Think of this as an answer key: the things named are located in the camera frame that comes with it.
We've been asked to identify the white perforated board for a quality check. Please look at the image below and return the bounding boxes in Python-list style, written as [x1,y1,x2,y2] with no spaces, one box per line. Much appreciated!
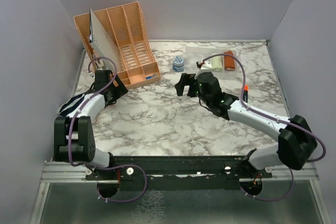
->
[89,9,122,71]

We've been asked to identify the rolled orange cloth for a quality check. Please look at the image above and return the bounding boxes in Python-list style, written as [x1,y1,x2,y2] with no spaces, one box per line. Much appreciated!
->
[224,50,236,71]

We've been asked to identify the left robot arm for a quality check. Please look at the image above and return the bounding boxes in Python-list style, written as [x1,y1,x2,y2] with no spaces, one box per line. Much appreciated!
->
[54,70,128,179]

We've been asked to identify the rolled cream cloth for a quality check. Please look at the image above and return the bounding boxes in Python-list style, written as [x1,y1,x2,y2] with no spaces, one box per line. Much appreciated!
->
[209,56,223,71]

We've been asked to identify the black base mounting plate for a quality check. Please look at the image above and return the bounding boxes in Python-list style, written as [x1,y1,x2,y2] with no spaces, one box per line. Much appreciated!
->
[86,156,272,191]

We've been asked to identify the orange desk file organizer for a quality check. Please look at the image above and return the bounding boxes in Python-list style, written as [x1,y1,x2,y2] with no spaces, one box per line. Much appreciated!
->
[74,2,161,89]

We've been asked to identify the clear plastic tray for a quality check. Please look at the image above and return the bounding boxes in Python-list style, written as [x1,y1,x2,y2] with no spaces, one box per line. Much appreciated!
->
[184,47,240,80]

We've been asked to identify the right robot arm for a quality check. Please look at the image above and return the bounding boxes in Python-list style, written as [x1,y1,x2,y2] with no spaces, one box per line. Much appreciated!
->
[175,72,317,177]

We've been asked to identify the navy blue underwear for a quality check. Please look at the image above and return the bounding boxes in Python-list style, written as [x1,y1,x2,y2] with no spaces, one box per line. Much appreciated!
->
[57,93,87,116]

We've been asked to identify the small blue white jar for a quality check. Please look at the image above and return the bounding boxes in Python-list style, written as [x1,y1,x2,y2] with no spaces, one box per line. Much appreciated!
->
[172,55,185,72]

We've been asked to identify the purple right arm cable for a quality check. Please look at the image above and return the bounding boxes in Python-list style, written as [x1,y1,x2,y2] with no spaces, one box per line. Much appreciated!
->
[196,53,328,201]

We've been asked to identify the aluminium rail frame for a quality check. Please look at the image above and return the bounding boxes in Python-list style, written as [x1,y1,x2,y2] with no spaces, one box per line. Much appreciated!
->
[30,162,331,223]

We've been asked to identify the orange capped marker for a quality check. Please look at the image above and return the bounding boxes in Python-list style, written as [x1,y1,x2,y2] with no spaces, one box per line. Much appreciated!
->
[243,85,248,103]

